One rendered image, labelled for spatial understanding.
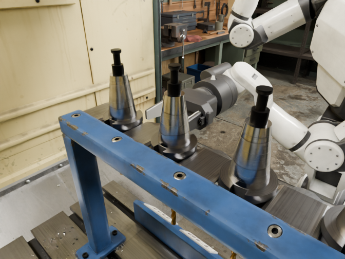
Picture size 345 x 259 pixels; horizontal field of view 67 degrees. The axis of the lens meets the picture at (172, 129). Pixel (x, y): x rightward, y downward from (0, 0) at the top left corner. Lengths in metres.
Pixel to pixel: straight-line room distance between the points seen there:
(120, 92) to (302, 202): 0.27
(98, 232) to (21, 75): 0.48
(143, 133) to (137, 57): 0.67
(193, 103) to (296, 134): 0.28
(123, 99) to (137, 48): 0.64
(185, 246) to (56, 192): 0.50
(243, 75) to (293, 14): 0.37
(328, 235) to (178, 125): 0.19
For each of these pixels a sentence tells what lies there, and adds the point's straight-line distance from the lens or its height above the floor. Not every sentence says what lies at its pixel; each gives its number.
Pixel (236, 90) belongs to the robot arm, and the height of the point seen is 1.19.
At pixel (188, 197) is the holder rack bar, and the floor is 1.23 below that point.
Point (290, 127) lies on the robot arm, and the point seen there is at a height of 1.11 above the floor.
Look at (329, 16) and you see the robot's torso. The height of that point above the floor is 1.33.
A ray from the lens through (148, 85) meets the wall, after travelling 1.10.
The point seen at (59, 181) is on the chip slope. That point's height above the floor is 0.83.
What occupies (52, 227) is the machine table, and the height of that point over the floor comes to 0.90.
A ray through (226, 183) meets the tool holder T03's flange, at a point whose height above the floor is 1.22.
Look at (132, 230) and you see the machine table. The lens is 0.66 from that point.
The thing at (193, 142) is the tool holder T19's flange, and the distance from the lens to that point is 0.35.
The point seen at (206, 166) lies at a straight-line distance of 0.32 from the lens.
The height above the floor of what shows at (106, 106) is 1.22.
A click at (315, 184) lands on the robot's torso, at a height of 0.70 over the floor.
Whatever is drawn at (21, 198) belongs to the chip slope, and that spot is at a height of 0.84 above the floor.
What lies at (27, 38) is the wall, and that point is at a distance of 0.83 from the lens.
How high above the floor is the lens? 1.41
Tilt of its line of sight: 30 degrees down
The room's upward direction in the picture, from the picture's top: straight up
